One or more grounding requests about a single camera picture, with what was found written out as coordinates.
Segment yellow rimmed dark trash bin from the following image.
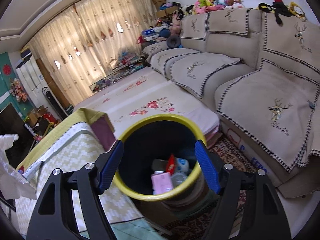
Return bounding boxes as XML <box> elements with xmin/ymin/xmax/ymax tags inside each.
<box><xmin>112</xmin><ymin>113</ymin><xmax>208</xmax><ymax>202</ymax></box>

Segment red wrapper in bin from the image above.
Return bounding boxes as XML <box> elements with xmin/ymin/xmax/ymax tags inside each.
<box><xmin>165</xmin><ymin>154</ymin><xmax>176</xmax><ymax>176</ymax></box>

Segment pink box in bin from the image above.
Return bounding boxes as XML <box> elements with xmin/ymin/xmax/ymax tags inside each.
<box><xmin>151</xmin><ymin>172</ymin><xmax>174</xmax><ymax>195</ymax></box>

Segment floral cream floor mat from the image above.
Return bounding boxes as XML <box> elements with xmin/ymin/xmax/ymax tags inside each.
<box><xmin>75</xmin><ymin>67</ymin><xmax>219</xmax><ymax>137</ymax></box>

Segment black tower fan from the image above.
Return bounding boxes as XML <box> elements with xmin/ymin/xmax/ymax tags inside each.
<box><xmin>41</xmin><ymin>87</ymin><xmax>67</xmax><ymax>120</ymax></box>

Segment beige fabric sofa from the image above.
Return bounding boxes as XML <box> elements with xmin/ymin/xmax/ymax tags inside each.
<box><xmin>143</xmin><ymin>9</ymin><xmax>319</xmax><ymax>198</ymax></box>

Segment large black television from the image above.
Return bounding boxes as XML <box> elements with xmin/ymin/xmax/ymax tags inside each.
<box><xmin>0</xmin><ymin>102</ymin><xmax>36</xmax><ymax>170</ymax></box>

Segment pink artificial flower bunch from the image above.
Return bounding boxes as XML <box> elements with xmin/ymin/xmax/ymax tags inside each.
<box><xmin>9</xmin><ymin>78</ymin><xmax>28</xmax><ymax>103</ymax></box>

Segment cream embroidered curtains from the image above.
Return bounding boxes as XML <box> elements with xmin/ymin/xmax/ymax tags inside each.
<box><xmin>28</xmin><ymin>0</ymin><xmax>155</xmax><ymax>105</ymax></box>

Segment pile of plush toys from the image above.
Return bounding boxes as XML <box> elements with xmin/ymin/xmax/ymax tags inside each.
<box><xmin>179</xmin><ymin>0</ymin><xmax>245</xmax><ymax>16</ymax></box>

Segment black yellow plush toy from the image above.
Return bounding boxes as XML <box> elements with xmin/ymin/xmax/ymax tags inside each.
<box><xmin>258</xmin><ymin>0</ymin><xmax>306</xmax><ymax>25</ymax></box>

